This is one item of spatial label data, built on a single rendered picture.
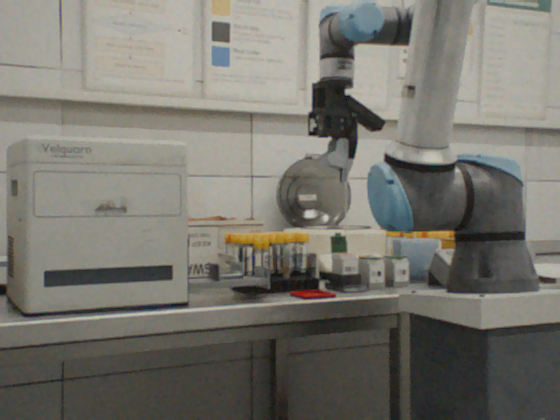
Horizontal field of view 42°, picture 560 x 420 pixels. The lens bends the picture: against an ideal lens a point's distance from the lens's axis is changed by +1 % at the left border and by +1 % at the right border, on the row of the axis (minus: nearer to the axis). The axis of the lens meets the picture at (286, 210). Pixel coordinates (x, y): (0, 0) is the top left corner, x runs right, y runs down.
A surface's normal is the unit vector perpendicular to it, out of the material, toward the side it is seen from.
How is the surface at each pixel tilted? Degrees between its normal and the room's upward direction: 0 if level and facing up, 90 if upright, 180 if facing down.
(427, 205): 109
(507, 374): 90
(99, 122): 90
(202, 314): 90
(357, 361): 90
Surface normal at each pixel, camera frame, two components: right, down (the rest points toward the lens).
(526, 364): 0.45, 0.01
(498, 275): -0.14, -0.35
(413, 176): -0.32, 0.28
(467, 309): -0.89, 0.00
